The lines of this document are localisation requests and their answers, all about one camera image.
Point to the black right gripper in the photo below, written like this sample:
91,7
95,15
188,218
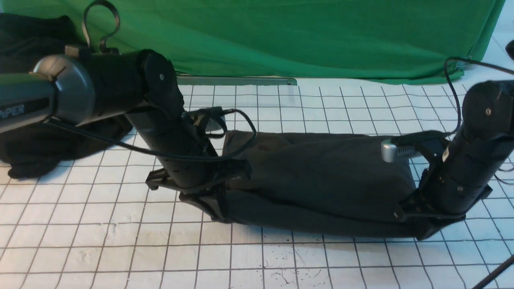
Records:
424,219

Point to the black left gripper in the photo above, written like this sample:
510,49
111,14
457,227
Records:
195,177

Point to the gray long-sleeved shirt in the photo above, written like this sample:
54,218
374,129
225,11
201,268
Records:
333,184

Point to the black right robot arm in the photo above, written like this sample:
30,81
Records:
460,169

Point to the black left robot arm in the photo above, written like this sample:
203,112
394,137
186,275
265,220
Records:
68,91

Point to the gray metal strip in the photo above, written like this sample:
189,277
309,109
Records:
235,81

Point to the black crumpled cloth pile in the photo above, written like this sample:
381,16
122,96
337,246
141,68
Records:
36,150

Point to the metal binder clip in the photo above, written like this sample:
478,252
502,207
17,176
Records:
464,65

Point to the green backdrop cloth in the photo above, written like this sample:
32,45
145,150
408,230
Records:
390,41

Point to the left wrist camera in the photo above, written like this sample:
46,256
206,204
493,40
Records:
209,122

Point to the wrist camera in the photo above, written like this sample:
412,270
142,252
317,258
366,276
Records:
428,144
209,122

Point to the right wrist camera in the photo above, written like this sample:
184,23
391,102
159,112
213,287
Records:
428,144

